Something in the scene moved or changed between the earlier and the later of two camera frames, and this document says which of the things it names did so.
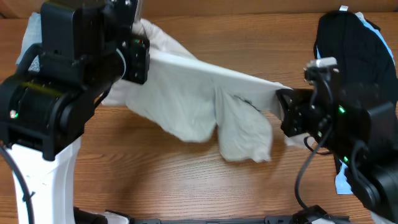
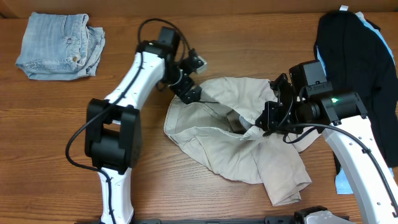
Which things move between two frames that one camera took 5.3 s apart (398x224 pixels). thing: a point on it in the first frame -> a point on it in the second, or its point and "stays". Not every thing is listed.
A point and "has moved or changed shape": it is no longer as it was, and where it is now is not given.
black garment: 365,67 stays
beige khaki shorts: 192,97 has moved or changed shape
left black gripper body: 134,58 -> 180,86
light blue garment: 342,185 stays
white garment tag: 344,8 stays
